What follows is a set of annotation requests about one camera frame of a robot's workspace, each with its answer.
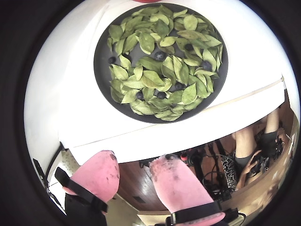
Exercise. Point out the pile of green leaves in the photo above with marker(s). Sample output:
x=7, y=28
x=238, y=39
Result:
x=150, y=78

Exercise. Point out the seated person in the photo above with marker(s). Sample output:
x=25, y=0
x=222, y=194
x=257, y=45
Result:
x=245, y=141

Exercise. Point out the pink-tipped black gripper finger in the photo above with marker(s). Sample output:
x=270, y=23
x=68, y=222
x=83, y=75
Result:
x=98, y=174
x=178, y=188

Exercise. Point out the red collapsible silicone cup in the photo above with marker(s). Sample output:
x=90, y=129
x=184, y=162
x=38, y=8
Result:
x=147, y=1

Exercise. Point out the bare operator hand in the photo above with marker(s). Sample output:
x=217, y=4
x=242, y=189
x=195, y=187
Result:
x=248, y=168

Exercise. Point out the white perforated panel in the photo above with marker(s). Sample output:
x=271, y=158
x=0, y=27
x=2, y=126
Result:
x=69, y=160

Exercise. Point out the dark grey round bowl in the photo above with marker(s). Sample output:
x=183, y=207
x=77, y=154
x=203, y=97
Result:
x=101, y=70

